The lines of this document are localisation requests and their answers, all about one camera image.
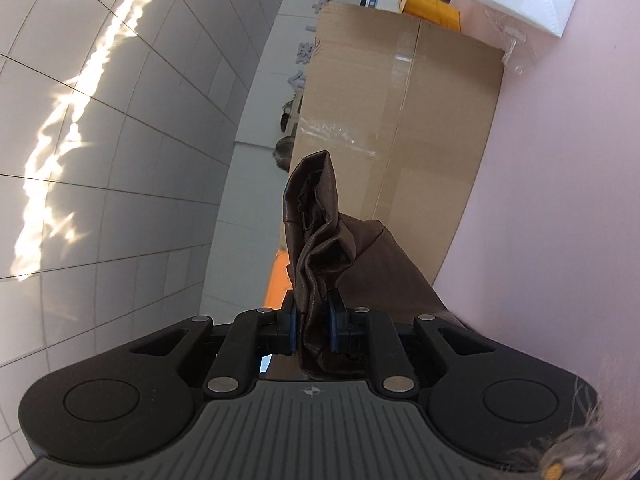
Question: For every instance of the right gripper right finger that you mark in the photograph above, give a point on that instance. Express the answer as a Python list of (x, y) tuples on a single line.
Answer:
[(369, 341)]

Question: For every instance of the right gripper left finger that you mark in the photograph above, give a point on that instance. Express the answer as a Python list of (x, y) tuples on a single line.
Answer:
[(240, 346)]

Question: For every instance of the brown cardboard box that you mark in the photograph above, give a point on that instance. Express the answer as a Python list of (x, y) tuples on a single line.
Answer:
[(404, 107)]

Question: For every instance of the brown button jacket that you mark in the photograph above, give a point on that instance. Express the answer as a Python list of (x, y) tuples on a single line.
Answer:
[(360, 259)]

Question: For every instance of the orange box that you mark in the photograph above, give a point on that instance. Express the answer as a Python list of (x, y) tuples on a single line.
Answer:
[(279, 282)]

